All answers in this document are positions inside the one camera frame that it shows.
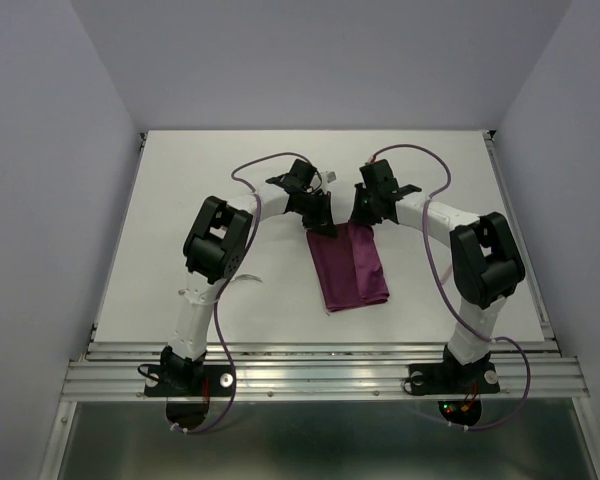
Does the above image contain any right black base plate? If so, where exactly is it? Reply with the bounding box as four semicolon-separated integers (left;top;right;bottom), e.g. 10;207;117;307
402;363;500;397

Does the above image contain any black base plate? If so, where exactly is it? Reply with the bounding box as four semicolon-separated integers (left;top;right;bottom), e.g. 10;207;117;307
137;364;236;398
402;363;500;397

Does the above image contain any aluminium rail frame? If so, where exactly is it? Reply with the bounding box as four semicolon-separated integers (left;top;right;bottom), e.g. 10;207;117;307
39;129;600;480

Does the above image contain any pink handled knife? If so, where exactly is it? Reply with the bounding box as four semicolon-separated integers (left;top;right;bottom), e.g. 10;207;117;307
440;265;453;285

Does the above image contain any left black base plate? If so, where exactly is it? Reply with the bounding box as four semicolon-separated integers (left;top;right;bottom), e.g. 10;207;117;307
137;364;236;398

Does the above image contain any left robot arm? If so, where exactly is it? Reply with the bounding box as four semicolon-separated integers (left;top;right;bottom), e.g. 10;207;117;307
157;156;337;394

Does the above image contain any purple cloth napkin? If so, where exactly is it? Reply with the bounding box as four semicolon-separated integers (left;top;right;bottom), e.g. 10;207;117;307
306;222;390;313

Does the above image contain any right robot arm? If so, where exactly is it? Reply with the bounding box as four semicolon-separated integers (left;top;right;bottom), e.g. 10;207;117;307
351;160;526;396

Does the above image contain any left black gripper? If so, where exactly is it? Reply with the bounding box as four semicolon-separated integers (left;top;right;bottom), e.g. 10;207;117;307
296;191;337;238

